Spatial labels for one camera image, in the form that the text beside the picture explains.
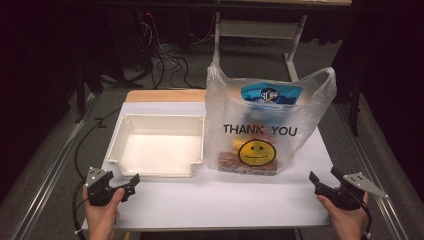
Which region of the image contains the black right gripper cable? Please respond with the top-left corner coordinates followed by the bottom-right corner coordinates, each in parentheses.
top-left (352, 195), bottom-right (373, 240)

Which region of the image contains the white metal frame stand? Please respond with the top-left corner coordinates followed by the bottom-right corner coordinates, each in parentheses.
top-left (212, 11), bottom-right (308, 83)

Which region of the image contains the black metal stand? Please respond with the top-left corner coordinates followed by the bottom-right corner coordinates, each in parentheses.
top-left (73, 62), bottom-right (105, 125)
top-left (348, 75), bottom-right (364, 137)

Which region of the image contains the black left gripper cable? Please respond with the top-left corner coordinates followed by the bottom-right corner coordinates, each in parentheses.
top-left (71, 108), bottom-right (123, 240)

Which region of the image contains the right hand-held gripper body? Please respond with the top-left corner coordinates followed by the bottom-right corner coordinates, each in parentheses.
top-left (314, 171), bottom-right (390, 212)

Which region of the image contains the blue snack packet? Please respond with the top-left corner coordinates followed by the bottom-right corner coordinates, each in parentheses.
top-left (240, 81), bottom-right (305, 106)

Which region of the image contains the person's left hand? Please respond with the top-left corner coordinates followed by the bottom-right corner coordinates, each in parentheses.
top-left (81, 184), bottom-right (126, 240)

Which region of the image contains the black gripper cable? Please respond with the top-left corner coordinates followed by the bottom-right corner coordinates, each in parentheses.
top-left (71, 108), bottom-right (123, 240)
top-left (352, 195), bottom-right (373, 240)

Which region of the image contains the wooden board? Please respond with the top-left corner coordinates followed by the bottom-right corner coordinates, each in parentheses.
top-left (125, 88), bottom-right (208, 104)

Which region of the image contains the clear plastic bag smiley print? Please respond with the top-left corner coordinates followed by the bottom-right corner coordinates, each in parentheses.
top-left (204, 61), bottom-right (338, 177)

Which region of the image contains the person's right hand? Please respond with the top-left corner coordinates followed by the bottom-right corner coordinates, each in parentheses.
top-left (316, 191), bottom-right (370, 240)

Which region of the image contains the aluminium rail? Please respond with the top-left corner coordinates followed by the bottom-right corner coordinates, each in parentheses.
top-left (334, 102), bottom-right (410, 240)
top-left (9, 93), bottom-right (102, 240)

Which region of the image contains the white plastic bin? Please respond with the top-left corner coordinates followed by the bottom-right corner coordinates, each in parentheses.
top-left (105, 113), bottom-right (206, 178)

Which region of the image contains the bundle of floor cables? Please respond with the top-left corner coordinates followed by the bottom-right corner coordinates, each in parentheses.
top-left (132, 9), bottom-right (216, 90)

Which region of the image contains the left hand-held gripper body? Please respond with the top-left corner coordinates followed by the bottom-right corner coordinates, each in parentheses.
top-left (85, 167), bottom-right (126, 207)

